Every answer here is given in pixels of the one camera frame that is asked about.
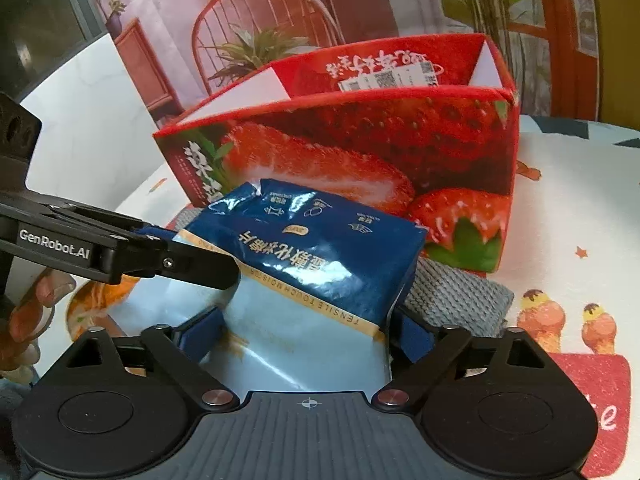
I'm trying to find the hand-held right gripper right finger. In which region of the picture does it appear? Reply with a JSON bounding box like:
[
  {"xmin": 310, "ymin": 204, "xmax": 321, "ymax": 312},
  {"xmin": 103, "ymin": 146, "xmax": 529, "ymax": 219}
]
[{"xmin": 377, "ymin": 307, "xmax": 557, "ymax": 411}]

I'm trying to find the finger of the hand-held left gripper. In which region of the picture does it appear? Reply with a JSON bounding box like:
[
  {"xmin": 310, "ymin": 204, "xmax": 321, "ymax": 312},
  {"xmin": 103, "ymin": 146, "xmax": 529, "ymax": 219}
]
[
  {"xmin": 47, "ymin": 199, "xmax": 175, "ymax": 245},
  {"xmin": 117, "ymin": 237, "xmax": 243, "ymax": 291}
]

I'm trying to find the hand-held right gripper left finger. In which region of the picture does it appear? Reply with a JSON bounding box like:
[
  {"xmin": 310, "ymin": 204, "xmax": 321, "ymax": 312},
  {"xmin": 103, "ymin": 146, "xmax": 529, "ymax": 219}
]
[{"xmin": 65, "ymin": 305, "xmax": 238, "ymax": 411}]

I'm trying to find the grey knitted cloth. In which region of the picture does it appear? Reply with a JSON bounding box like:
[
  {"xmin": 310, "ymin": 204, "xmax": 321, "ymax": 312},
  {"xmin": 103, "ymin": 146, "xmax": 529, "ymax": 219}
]
[{"xmin": 401, "ymin": 257, "xmax": 516, "ymax": 339}]

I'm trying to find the blue wet wipes packet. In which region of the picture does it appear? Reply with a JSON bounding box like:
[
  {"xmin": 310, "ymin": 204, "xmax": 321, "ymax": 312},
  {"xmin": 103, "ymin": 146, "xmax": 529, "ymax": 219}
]
[{"xmin": 107, "ymin": 178, "xmax": 429, "ymax": 397}]

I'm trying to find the red strawberry print box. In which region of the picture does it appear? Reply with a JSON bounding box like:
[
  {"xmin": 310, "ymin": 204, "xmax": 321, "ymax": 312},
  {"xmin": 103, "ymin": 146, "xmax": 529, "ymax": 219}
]
[{"xmin": 152, "ymin": 32, "xmax": 522, "ymax": 277}]

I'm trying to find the person's left hand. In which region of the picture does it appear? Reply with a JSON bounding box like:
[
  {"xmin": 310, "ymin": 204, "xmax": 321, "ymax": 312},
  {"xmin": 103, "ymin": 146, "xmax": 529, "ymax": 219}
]
[{"xmin": 0, "ymin": 266, "xmax": 77, "ymax": 382}]

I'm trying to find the printed tablecloth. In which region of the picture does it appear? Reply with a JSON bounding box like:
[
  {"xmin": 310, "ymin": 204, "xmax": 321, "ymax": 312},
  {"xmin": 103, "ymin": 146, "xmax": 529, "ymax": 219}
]
[{"xmin": 0, "ymin": 114, "xmax": 640, "ymax": 480}]

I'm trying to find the dark window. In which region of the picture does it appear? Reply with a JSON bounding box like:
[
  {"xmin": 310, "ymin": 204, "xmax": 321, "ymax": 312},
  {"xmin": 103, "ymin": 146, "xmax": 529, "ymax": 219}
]
[{"xmin": 0, "ymin": 0, "xmax": 109, "ymax": 103}]

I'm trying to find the wall poster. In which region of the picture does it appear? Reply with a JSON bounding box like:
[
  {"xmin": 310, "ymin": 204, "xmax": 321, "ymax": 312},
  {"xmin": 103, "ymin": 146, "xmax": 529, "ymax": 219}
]
[{"xmin": 80, "ymin": 0, "xmax": 603, "ymax": 131}]

